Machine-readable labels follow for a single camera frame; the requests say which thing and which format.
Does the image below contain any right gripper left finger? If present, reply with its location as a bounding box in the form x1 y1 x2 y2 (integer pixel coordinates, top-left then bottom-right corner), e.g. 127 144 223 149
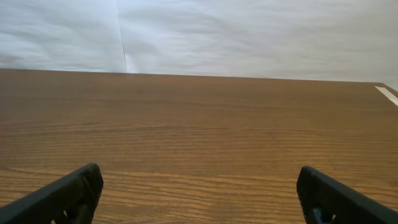
0 162 104 224

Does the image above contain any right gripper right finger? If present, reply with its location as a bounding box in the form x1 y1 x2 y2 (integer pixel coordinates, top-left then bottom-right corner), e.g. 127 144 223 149
296 166 398 224

